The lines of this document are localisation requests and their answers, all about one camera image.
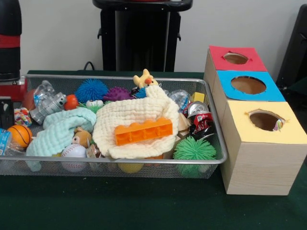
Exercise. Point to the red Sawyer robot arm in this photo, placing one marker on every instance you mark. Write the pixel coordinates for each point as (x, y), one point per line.
(9, 36)

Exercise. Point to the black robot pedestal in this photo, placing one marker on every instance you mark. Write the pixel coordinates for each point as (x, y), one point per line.
(141, 36)

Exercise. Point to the white baseball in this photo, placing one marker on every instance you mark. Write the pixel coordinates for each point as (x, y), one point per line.
(74, 153)

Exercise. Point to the yellow plush duck toy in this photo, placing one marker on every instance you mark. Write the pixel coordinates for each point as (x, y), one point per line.
(145, 80)

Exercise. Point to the small orange basketball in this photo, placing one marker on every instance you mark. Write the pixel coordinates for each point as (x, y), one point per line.
(21, 135)

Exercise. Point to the mint green knitted cloth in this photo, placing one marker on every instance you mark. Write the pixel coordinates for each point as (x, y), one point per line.
(60, 124)

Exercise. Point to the cream waffle cloth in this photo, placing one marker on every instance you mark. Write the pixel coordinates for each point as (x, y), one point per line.
(134, 110)

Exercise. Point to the blue spiky ball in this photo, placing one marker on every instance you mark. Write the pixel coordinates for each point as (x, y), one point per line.
(92, 88)

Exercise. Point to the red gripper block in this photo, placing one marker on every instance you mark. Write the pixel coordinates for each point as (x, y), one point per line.
(12, 92)

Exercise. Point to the orange plastic compartment tray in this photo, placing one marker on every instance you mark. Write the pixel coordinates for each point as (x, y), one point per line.
(144, 131)

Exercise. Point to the large green spiky ball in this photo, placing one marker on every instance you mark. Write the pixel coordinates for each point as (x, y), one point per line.
(195, 149)

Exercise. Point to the wooden box with three holes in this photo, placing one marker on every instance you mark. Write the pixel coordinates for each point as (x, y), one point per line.
(261, 163)

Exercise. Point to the silver toy robot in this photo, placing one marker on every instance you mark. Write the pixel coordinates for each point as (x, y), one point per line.
(50, 105)

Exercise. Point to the small red ball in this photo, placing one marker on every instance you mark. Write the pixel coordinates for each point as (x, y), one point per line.
(71, 102)

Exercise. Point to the colourful polka dot cloth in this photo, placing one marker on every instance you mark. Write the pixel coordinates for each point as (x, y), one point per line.
(278, 125)

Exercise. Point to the dark green table cloth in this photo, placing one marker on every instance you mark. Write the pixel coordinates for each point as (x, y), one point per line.
(144, 203)

